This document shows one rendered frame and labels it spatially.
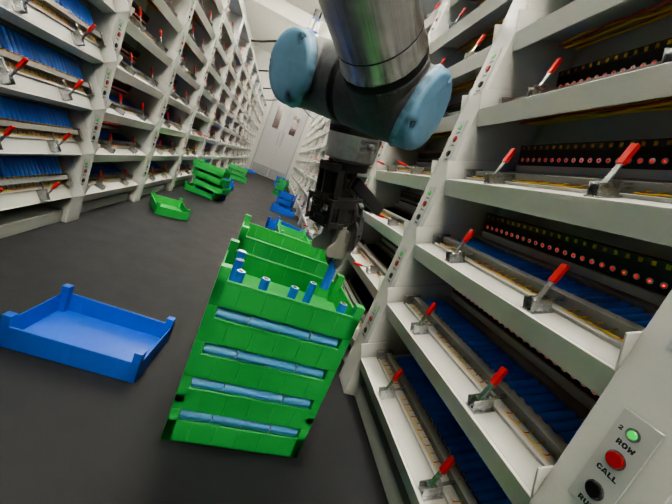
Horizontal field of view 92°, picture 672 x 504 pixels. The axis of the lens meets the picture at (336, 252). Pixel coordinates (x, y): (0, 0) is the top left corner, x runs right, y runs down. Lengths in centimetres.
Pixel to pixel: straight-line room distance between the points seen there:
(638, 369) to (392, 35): 44
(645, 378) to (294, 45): 55
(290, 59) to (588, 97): 53
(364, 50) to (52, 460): 79
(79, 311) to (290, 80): 92
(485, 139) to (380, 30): 76
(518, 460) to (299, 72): 62
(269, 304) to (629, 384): 53
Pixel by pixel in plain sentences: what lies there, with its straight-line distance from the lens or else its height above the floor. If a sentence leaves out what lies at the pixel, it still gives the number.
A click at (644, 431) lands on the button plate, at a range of 51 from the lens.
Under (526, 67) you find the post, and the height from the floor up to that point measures 109.
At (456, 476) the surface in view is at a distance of 80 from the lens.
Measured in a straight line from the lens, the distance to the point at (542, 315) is 63.
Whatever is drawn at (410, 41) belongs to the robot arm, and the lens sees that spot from 35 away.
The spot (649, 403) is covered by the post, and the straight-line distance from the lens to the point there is 51.
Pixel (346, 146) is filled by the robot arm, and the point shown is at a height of 68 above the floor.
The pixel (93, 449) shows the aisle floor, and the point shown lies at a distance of 83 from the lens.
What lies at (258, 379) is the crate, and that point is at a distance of 74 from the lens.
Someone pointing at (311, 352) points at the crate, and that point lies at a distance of 71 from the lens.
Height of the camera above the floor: 62
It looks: 11 degrees down
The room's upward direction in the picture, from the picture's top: 23 degrees clockwise
